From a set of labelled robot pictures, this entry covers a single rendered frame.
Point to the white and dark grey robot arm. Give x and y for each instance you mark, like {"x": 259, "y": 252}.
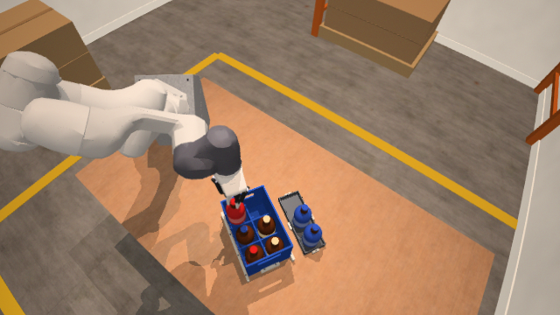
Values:
{"x": 108, "y": 118}

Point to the brown bottle with red cap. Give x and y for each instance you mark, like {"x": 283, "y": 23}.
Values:
{"x": 253, "y": 253}

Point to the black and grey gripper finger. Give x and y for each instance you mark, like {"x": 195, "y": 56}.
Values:
{"x": 219, "y": 189}
{"x": 240, "y": 197}

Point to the brown bottle with cream cap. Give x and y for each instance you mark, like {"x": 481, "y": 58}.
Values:
{"x": 266, "y": 226}
{"x": 273, "y": 244}

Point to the red labeled bottle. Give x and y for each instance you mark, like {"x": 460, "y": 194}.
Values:
{"x": 236, "y": 216}

